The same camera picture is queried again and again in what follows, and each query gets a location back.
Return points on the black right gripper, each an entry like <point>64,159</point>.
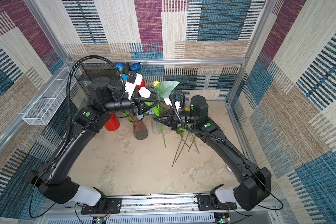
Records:
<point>172,120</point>

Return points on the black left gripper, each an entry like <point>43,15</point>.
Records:
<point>136,105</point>

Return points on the white tulip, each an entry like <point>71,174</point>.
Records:
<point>149,96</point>

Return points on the small yellow sunflower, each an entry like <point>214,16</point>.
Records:
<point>164,89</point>

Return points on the tall yellow sunflower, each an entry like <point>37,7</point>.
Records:
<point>184,142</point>

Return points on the yellow sunflower bouquet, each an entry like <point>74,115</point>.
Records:
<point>192,141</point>

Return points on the large yellow sunflower stem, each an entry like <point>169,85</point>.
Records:
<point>180,145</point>

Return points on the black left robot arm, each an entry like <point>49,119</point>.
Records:
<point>52,178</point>

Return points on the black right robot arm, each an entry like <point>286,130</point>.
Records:
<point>254,182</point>

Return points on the clear glass vase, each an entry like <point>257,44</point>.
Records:
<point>156,127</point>

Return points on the dark ribbed glass vase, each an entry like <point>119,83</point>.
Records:
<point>140,130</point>

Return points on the red rose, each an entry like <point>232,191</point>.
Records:
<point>138,87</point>

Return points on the grey blue rose bouquet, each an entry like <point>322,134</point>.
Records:
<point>151,107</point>

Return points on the red pen cup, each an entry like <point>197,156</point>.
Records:
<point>112,124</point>

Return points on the blue rose pair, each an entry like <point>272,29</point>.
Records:
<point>124,68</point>

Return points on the black mesh shelf rack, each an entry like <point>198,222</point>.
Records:
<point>87,72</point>

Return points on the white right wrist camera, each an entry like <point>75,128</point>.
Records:
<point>179,102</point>

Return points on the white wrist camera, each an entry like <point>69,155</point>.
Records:
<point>179,102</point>
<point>132,80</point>

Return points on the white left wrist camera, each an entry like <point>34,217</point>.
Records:
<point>132,80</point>

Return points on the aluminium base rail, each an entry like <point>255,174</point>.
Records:
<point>193,208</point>

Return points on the white wire mesh tray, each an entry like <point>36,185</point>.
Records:
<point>44,107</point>

